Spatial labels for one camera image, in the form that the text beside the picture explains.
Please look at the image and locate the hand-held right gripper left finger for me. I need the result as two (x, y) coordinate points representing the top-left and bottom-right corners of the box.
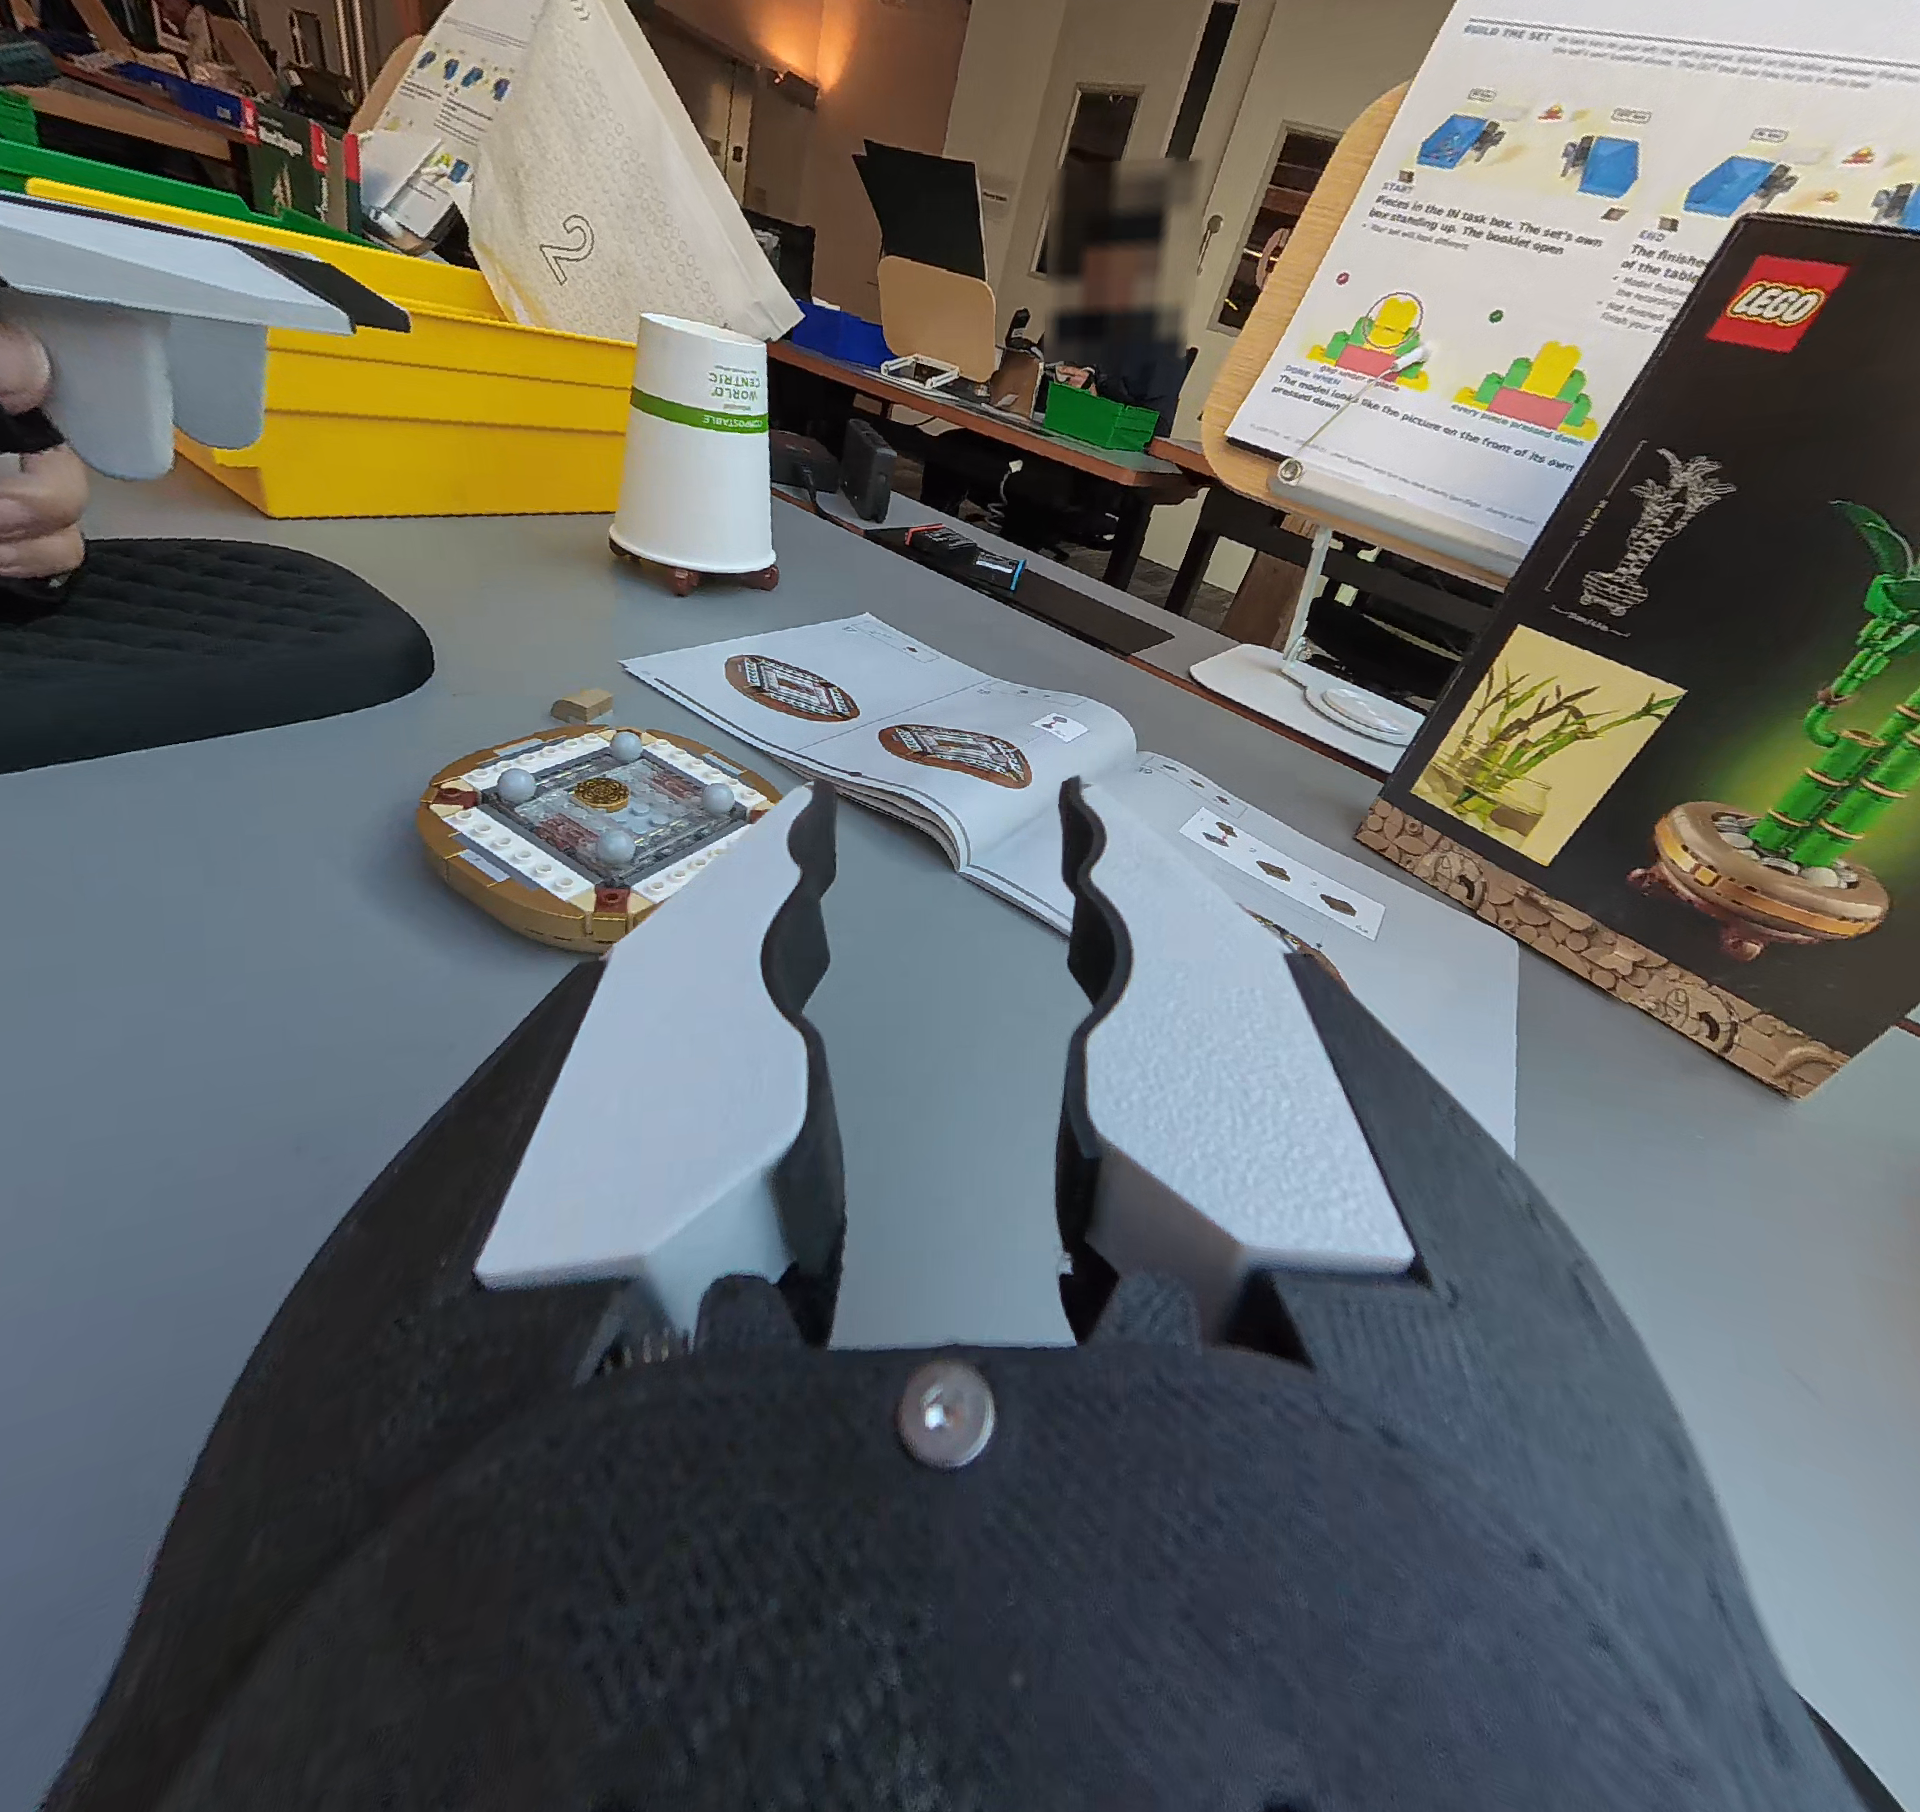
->
(472, 783), (849, 1348)

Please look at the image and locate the black flat packet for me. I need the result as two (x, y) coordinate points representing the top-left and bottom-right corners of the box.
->
(902, 522), (1036, 594)

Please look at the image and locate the printed task instruction sheet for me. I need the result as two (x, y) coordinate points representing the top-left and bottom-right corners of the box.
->
(1221, 0), (1920, 555)

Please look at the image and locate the printed paper sheet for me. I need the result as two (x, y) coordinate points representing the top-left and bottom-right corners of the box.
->
(360, 0), (690, 217)

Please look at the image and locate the white numbered paper bag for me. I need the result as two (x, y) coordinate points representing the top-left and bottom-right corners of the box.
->
(449, 0), (806, 346)

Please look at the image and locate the yellow plastic bin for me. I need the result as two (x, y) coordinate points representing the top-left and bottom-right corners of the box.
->
(29, 176), (639, 518)

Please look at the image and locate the person's left hand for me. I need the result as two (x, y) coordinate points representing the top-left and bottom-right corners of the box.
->
(0, 319), (88, 583)

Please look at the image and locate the lego instruction booklet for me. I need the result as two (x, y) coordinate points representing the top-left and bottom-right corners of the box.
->
(620, 612), (1522, 1165)

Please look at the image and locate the round lego base model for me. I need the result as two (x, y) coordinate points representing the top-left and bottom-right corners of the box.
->
(416, 727), (784, 956)

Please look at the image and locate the green lego box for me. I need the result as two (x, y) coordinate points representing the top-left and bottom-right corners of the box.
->
(240, 104), (363, 235)

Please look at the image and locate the wooden board stand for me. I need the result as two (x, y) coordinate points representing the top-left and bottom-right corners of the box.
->
(1201, 78), (1503, 602)

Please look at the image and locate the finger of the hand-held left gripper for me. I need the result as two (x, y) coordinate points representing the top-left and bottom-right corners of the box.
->
(0, 191), (409, 480)

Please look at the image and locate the long wooden desk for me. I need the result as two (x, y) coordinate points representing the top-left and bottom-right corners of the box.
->
(770, 335), (1219, 596)

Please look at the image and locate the small green bin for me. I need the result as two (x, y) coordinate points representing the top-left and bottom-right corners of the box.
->
(1039, 378), (1167, 453)

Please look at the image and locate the green plastic bin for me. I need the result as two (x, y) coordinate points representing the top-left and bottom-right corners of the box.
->
(0, 84), (363, 249)

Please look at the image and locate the black lego set box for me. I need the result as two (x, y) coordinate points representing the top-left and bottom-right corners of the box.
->
(1353, 210), (1920, 1098)

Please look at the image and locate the white paper cup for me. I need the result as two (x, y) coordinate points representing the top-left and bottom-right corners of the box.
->
(607, 312), (781, 575)

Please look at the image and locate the black panel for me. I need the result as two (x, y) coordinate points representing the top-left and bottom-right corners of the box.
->
(852, 138), (992, 283)

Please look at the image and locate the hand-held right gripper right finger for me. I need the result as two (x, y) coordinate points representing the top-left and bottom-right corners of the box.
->
(1055, 772), (1421, 1331)

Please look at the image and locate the black mesh wrist rest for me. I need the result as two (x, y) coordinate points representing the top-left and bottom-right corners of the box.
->
(0, 536), (439, 774)

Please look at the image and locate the white stand base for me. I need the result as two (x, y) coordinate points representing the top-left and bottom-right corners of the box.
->
(1190, 531), (1430, 750)

